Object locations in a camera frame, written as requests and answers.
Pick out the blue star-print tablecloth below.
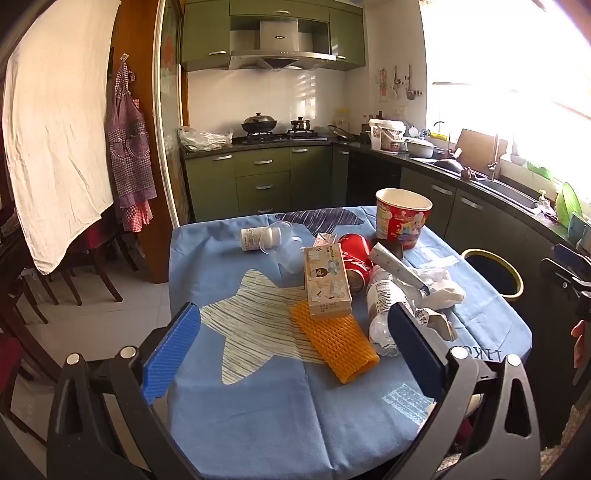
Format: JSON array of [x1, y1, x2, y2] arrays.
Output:
[[167, 206, 533, 480]]

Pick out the dark wooden chair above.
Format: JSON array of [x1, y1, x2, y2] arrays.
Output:
[[58, 208, 139, 306], [0, 148, 63, 446]]

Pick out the wooden cutting board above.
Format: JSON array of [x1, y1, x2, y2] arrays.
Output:
[[455, 128, 497, 171]]

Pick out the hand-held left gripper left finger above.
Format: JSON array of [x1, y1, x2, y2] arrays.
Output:
[[46, 302, 204, 480]]

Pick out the white tissue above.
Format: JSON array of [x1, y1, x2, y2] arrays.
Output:
[[402, 267, 467, 310]]

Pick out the small white plastic bottle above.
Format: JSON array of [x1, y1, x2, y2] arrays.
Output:
[[240, 226, 283, 252]]

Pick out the yellow-rimmed dark bin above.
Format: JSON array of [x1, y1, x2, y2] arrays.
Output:
[[461, 248, 525, 303]]

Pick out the black pan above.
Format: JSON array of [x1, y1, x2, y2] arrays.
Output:
[[431, 148, 463, 175]]

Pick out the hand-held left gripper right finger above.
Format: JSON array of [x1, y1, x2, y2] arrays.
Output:
[[387, 302, 542, 480]]

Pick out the orange foam fruit net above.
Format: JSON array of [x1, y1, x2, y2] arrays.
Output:
[[290, 299, 380, 385]]

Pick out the gas stove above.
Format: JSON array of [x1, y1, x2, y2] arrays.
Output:
[[240, 130, 328, 145]]

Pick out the kitchen window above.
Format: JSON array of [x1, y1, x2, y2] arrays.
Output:
[[420, 0, 591, 195]]

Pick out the checked apron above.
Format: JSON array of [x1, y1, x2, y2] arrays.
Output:
[[105, 54, 158, 233]]

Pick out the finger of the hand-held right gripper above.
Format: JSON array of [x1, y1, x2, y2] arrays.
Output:
[[553, 243, 591, 268], [540, 257, 591, 298]]

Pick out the clear plastic water bottle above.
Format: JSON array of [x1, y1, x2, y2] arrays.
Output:
[[366, 265, 416, 357]]

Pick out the white plastic bucket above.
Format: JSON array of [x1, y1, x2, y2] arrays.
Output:
[[368, 118, 407, 153]]

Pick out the white wrapper stick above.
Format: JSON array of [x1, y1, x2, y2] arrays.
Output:
[[368, 242, 435, 297]]

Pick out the white hanging cloth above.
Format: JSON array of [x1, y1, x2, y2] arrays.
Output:
[[2, 0, 122, 276]]

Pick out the steel range hood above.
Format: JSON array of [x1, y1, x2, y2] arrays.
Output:
[[228, 15, 337, 72]]

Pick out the clear plastic bag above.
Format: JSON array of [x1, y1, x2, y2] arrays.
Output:
[[178, 126, 234, 152]]

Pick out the black wok with lid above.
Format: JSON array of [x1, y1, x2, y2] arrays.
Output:
[[241, 112, 279, 136]]

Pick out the green upper cabinets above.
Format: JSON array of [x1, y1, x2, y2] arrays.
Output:
[[181, 0, 366, 72]]

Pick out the steel sink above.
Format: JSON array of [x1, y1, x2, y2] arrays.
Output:
[[478, 178, 541, 208]]

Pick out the red and white packet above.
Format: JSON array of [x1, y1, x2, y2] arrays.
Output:
[[338, 233, 376, 292]]

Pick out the beige cartoon-print carton box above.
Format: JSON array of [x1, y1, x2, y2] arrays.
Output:
[[303, 243, 352, 320]]

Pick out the hanging kitchen utensils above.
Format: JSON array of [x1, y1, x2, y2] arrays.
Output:
[[392, 65, 424, 101]]

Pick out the green plastic strainer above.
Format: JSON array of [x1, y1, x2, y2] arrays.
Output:
[[555, 181, 585, 229]]

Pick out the clear plastic cup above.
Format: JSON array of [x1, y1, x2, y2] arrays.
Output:
[[277, 236, 308, 275], [259, 220, 296, 254]]

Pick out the steel kitchen faucet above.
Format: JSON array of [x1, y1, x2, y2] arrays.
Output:
[[488, 133, 507, 182]]

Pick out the white enamel basin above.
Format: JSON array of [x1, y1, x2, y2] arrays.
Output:
[[406, 137, 437, 160]]

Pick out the glass sliding door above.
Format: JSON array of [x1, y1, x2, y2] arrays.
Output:
[[154, 0, 191, 229]]

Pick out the grey-blue mug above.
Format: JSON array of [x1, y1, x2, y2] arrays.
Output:
[[569, 213, 591, 245]]

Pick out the red paper bucket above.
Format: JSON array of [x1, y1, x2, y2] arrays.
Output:
[[375, 188, 433, 251]]

